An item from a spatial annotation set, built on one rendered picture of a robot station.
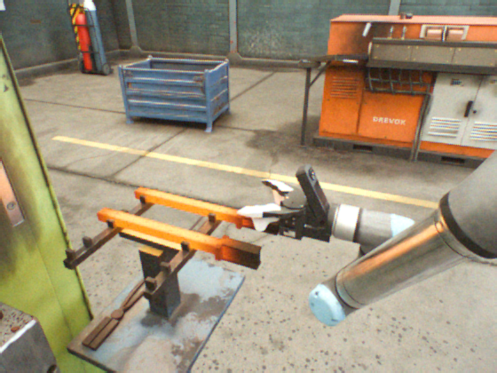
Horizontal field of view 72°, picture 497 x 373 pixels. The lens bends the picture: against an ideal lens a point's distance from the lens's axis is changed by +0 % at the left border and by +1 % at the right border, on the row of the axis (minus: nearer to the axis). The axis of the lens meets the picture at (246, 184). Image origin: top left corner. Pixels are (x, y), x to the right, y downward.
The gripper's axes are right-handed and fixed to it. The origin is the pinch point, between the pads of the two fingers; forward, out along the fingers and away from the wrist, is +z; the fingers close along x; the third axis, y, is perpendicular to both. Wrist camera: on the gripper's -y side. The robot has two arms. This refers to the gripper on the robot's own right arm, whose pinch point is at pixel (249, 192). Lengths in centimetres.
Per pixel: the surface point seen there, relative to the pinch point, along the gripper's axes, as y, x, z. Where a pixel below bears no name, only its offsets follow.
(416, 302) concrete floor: 107, 95, -60
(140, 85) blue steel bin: 59, 273, 258
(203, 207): 6.7, -0.9, 12.2
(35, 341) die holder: 21, -39, 30
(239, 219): 6.6, -2.3, 1.7
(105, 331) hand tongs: 32.7, -25.4, 27.9
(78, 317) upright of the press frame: 49, -16, 51
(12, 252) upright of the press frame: 14, -27, 50
